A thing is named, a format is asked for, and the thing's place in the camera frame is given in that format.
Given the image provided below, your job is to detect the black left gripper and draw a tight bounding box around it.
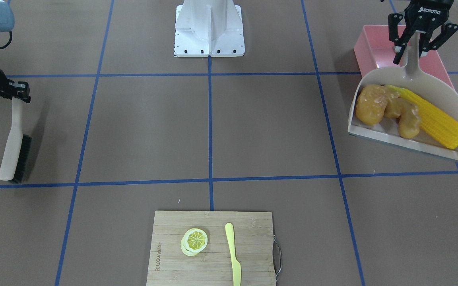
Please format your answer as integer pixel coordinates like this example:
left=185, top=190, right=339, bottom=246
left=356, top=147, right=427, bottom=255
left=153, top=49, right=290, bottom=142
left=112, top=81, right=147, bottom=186
left=388, top=0, right=458, bottom=65

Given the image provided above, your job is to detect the beige dustpan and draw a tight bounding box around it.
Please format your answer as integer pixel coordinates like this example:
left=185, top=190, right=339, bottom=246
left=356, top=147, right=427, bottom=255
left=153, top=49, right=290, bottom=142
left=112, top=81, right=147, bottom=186
left=347, top=33, right=458, bottom=161

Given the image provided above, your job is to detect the beige hand brush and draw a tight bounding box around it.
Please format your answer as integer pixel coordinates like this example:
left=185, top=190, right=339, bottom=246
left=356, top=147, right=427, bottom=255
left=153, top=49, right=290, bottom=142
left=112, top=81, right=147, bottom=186
left=0, top=99, right=32, bottom=184

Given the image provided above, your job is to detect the yellow toy corn cob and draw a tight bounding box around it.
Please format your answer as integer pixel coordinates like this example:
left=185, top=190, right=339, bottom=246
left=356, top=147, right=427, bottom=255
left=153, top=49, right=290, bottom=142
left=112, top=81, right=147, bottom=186
left=384, top=84, right=458, bottom=150

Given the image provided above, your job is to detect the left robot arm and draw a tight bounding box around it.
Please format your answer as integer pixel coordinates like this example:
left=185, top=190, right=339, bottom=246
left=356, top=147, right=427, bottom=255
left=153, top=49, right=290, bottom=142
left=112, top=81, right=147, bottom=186
left=388, top=0, right=458, bottom=65

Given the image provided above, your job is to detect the pink plastic bin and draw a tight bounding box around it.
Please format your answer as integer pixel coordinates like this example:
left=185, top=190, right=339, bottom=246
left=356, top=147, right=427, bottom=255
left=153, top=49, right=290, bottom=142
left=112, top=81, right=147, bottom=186
left=354, top=25, right=454, bottom=89

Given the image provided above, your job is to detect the yellow toy lemon slice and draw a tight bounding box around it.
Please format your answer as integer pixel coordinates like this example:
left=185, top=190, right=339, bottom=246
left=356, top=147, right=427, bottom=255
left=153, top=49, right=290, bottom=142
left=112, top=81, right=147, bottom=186
left=180, top=228, right=208, bottom=257

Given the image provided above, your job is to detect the yellow toy knife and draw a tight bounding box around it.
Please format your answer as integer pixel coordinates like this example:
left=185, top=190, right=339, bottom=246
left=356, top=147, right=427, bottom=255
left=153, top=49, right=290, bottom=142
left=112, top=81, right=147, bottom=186
left=224, top=222, right=242, bottom=286

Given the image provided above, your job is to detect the wooden cutting board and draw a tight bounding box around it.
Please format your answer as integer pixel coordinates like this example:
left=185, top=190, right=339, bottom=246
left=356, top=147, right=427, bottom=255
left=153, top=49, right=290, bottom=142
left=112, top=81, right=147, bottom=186
left=146, top=211, right=278, bottom=286

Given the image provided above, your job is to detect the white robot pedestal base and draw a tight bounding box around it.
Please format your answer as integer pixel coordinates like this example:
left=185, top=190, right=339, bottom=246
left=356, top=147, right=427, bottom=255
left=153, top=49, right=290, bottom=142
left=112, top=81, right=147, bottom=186
left=173, top=0, right=245, bottom=58

